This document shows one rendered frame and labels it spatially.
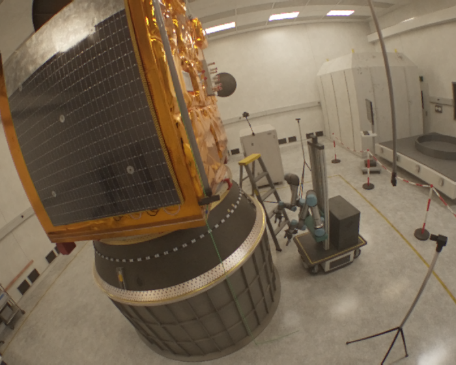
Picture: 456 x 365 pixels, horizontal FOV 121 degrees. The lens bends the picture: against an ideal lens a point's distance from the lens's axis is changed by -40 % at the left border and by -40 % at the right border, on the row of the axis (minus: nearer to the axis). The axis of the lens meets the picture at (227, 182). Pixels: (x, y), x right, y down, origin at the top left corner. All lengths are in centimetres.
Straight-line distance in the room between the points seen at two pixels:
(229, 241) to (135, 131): 120
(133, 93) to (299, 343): 271
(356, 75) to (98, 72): 650
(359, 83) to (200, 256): 633
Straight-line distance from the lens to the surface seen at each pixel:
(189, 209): 132
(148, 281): 188
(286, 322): 281
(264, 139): 547
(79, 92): 145
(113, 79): 129
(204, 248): 180
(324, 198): 265
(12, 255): 631
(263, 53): 961
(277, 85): 950
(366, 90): 710
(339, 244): 305
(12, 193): 650
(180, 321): 214
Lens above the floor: 243
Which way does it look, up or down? 21 degrees down
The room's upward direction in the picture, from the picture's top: 15 degrees counter-clockwise
